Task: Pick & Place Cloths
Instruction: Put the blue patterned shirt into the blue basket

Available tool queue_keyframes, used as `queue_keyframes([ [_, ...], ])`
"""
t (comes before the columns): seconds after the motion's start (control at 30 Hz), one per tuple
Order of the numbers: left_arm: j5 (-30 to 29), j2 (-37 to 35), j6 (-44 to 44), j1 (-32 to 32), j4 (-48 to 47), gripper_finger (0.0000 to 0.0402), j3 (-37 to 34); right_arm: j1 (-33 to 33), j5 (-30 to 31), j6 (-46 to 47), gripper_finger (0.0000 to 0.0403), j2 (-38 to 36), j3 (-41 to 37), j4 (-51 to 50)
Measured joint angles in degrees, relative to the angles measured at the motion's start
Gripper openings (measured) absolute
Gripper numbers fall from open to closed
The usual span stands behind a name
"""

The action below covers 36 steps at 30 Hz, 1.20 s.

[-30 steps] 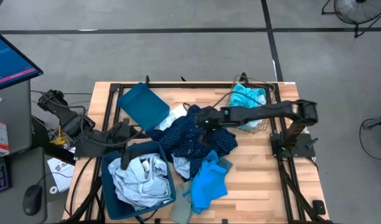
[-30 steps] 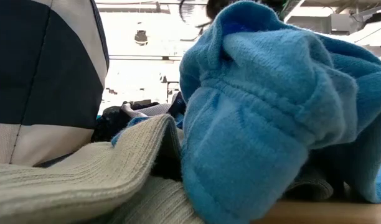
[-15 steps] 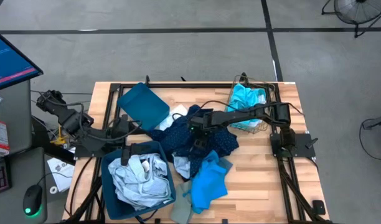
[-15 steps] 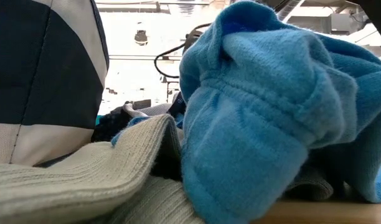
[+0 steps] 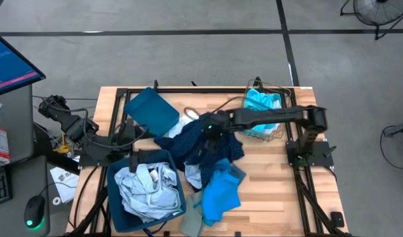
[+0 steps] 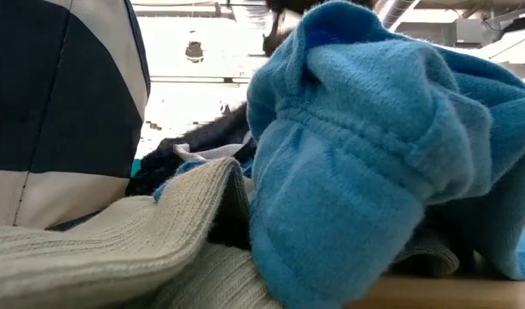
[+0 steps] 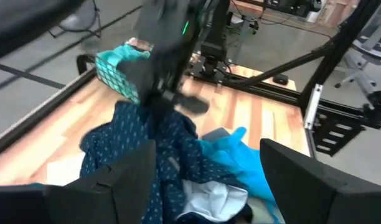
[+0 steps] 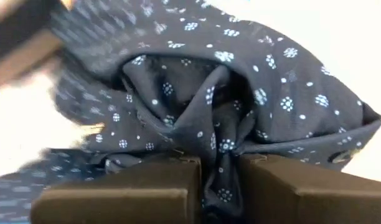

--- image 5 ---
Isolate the small black box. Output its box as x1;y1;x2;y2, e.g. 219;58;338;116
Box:
329;211;345;228

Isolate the black computer mouse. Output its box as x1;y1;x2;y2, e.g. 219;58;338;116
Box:
24;194;46;229

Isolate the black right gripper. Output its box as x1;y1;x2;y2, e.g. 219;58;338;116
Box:
201;110;237;155

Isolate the teal plastic tray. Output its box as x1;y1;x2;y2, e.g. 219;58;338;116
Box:
122;86;181;138

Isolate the grey desk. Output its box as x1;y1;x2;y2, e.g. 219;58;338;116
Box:
0;84;51;237

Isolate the grey metal stand foot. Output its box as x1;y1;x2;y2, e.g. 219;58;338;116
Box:
382;118;403;138

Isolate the black metal rig frame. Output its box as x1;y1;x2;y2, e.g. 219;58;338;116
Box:
66;78;354;237

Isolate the white printed paper sheet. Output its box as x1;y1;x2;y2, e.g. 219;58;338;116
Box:
49;166;80;204

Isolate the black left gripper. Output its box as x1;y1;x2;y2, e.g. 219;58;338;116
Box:
117;118;156;174

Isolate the light grey patterned cloth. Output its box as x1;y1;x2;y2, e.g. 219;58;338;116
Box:
114;161;183;224

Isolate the black floor cable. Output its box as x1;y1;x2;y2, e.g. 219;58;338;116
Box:
380;124;403;172

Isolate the metal wire basket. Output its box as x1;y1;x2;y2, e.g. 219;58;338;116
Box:
241;78;293;143

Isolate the aqua fleece cloth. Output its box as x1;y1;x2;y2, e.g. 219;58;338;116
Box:
243;88;284;134

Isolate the black floor fan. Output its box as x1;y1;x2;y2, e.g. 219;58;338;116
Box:
339;0;403;41

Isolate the computer monitor blue screen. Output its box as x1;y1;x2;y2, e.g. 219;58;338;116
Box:
0;28;47;99

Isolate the bright blue towel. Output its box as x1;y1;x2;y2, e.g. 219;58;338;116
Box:
200;157;248;228

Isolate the blue-grey knit cloth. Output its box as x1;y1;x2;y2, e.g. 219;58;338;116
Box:
184;163;204;191

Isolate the navy dotted cloth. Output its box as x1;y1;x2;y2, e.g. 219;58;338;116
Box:
154;113;246;190

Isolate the navy fabric bin white stripe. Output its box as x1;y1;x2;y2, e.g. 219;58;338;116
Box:
105;149;188;234

